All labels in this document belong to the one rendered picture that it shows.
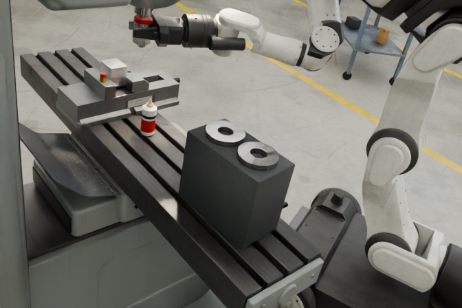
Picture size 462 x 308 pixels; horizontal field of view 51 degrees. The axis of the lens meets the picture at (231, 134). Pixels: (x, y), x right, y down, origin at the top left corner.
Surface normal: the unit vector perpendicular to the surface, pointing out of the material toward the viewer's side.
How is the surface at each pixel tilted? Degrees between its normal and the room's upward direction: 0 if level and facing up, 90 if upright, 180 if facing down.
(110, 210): 90
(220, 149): 0
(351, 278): 0
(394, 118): 90
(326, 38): 39
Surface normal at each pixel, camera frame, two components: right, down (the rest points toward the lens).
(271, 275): 0.17, -0.84
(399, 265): -0.48, 0.39
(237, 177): -0.70, 0.27
